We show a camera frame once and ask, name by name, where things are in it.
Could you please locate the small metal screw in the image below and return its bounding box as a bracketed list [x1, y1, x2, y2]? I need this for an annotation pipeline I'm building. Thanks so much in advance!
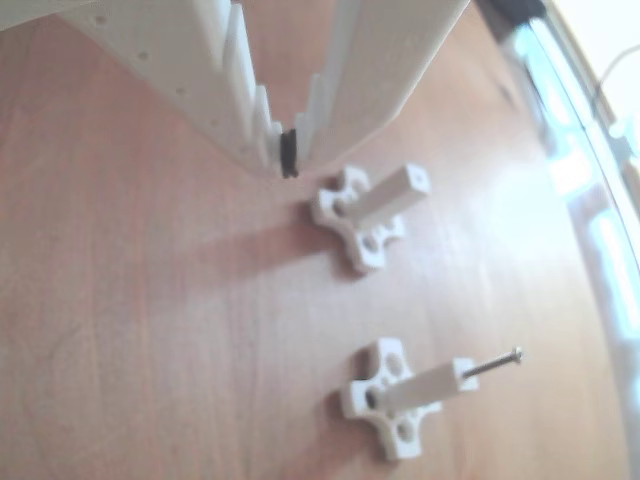
[462, 347, 524, 380]

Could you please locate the white cross-base post stand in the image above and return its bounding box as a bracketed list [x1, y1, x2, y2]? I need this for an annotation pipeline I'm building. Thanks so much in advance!
[310, 163, 432, 274]
[341, 338, 480, 460]

